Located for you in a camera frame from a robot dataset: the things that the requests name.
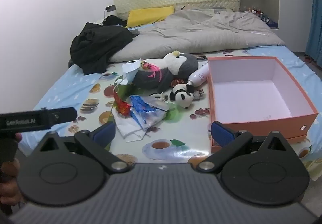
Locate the light blue bedsheet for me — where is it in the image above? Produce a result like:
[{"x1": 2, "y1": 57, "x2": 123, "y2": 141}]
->
[{"x1": 33, "y1": 45, "x2": 322, "y2": 139}]

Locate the black clothing pile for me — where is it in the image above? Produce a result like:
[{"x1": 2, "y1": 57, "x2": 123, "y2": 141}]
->
[{"x1": 69, "y1": 22, "x2": 140, "y2": 76}]

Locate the orange cardboard box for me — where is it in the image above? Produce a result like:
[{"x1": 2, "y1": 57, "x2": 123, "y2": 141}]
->
[{"x1": 207, "y1": 56, "x2": 319, "y2": 154}]

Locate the small black garment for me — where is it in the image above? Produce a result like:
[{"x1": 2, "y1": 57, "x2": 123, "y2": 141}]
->
[{"x1": 103, "y1": 15, "x2": 127, "y2": 28}]

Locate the row of small bottles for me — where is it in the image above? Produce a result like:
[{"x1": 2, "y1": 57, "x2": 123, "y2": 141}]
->
[{"x1": 245, "y1": 6, "x2": 267, "y2": 17}]

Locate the red foil packet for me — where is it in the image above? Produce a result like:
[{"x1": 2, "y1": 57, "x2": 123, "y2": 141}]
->
[{"x1": 113, "y1": 91, "x2": 132, "y2": 117}]

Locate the white spray bottle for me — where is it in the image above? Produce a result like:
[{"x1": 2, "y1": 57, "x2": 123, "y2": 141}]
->
[{"x1": 187, "y1": 62, "x2": 209, "y2": 87}]

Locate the grey penguin plush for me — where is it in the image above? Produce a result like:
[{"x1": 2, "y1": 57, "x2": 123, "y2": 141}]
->
[{"x1": 132, "y1": 50, "x2": 199, "y2": 94}]

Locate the panda plush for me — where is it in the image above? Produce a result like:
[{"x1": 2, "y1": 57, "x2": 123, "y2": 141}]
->
[{"x1": 169, "y1": 83, "x2": 195, "y2": 109}]

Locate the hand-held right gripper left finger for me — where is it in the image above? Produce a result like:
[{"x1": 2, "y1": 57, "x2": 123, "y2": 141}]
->
[{"x1": 31, "y1": 121, "x2": 135, "y2": 174}]

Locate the blue curtain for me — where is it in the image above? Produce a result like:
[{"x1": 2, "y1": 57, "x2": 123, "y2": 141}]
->
[{"x1": 305, "y1": 0, "x2": 322, "y2": 62}]

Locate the clear plastic bag with mask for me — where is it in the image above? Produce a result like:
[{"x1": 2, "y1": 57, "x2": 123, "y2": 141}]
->
[{"x1": 114, "y1": 59, "x2": 142, "y2": 86}]

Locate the white paper tissue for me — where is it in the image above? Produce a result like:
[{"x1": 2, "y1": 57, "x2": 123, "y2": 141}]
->
[{"x1": 112, "y1": 108, "x2": 149, "y2": 142}]

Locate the food printed mat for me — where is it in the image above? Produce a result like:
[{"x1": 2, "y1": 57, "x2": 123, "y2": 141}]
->
[{"x1": 63, "y1": 48, "x2": 320, "y2": 182}]

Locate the blue plastic wrapper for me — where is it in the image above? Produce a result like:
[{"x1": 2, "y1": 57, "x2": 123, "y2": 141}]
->
[{"x1": 129, "y1": 94, "x2": 168, "y2": 130}]

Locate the yellow pillow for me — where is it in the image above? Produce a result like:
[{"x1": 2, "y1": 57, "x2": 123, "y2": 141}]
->
[{"x1": 126, "y1": 6, "x2": 175, "y2": 29}]

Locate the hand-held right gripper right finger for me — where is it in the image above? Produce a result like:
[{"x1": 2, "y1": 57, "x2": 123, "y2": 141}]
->
[{"x1": 195, "y1": 121, "x2": 293, "y2": 173}]

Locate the pink feather hair clip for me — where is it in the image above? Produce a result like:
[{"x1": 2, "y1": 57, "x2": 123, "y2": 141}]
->
[{"x1": 141, "y1": 60, "x2": 161, "y2": 80}]

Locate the white wall cabinet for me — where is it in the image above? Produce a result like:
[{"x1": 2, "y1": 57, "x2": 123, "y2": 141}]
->
[{"x1": 238, "y1": 0, "x2": 322, "y2": 53}]

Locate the person's left hand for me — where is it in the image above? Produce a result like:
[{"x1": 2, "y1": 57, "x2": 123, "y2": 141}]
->
[{"x1": 0, "y1": 133, "x2": 22, "y2": 205}]

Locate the grey duvet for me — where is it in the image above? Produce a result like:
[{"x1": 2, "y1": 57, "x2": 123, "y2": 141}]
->
[{"x1": 108, "y1": 9, "x2": 286, "y2": 62}]

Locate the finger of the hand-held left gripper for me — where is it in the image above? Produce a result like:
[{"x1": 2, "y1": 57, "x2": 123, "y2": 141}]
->
[{"x1": 49, "y1": 107, "x2": 77, "y2": 126}]

